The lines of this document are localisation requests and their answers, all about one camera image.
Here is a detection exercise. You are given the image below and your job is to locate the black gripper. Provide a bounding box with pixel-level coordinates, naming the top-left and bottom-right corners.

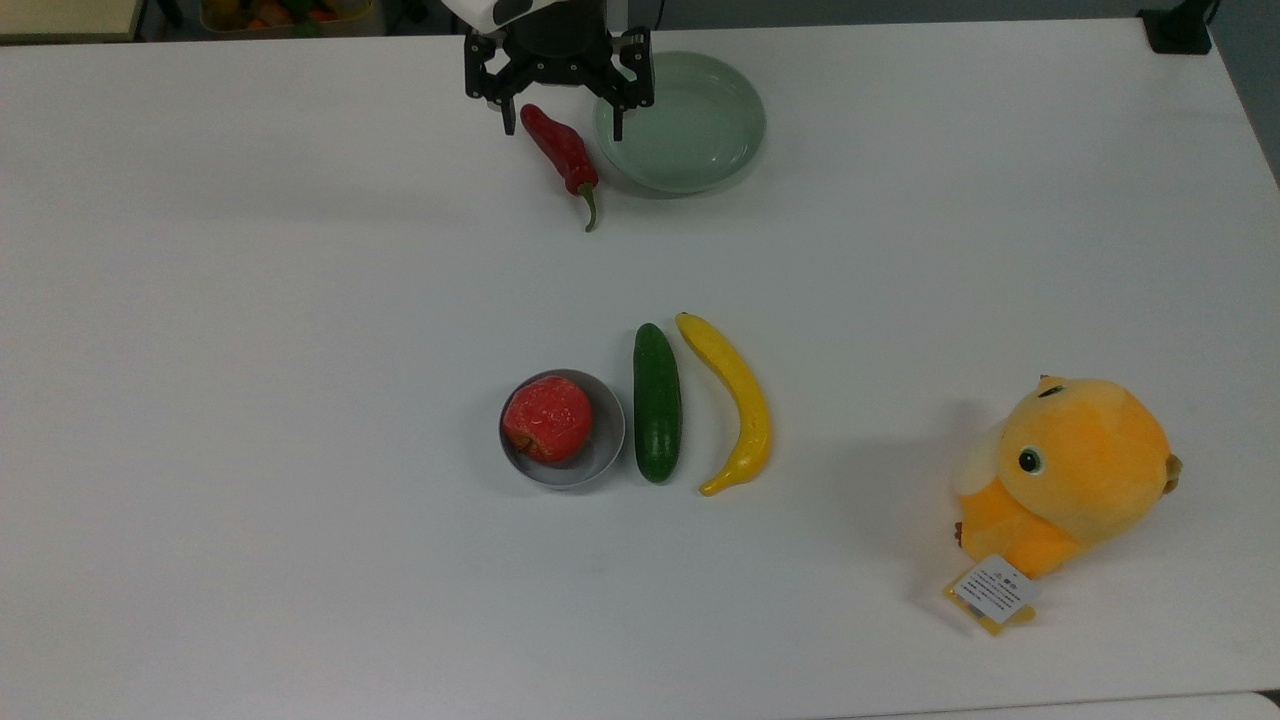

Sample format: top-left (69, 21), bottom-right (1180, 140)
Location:
top-left (463, 0), bottom-right (656, 142)

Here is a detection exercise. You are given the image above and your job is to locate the red apple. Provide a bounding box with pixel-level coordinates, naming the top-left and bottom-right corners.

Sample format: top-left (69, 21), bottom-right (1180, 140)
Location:
top-left (502, 375), bottom-right (594, 465)

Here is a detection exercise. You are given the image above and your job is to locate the red chili pepper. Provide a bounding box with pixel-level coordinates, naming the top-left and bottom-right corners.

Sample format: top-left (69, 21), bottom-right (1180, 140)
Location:
top-left (519, 103), bottom-right (601, 233)

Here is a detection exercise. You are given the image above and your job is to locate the pale green plate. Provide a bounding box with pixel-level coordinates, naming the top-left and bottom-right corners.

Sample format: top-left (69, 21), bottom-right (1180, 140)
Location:
top-left (594, 51), bottom-right (768, 197)

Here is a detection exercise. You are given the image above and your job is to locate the box of toy fruits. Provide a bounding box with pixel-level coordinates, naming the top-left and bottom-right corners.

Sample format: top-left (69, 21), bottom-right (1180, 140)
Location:
top-left (198, 0), bottom-right (387, 38)

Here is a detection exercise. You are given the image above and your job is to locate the green cucumber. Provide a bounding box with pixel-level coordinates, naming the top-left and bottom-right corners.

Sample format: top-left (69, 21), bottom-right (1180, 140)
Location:
top-left (633, 322), bottom-right (683, 485)

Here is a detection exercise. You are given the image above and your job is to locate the small grey bowl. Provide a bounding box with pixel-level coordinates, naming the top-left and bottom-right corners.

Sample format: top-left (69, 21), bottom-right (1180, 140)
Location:
top-left (498, 369), bottom-right (627, 491)

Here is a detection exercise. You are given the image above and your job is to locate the yellow banana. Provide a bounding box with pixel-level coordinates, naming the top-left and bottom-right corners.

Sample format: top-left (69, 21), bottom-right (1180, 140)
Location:
top-left (675, 312), bottom-right (773, 498)

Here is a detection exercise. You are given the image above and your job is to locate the beige wooden desk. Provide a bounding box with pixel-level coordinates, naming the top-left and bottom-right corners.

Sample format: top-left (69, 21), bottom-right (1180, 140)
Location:
top-left (0, 0), bottom-right (143, 43)

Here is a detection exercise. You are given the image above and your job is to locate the black table clamp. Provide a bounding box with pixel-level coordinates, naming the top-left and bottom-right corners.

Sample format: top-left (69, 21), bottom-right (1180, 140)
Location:
top-left (1138, 0), bottom-right (1217, 56)

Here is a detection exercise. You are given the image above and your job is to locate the orange plush toy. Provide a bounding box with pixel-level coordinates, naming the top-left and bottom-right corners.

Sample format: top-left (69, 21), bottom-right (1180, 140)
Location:
top-left (950, 374), bottom-right (1184, 581)

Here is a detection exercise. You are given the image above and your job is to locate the white paper hang tag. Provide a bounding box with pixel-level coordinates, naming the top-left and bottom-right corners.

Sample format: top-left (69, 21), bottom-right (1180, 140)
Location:
top-left (943, 554), bottom-right (1041, 637)

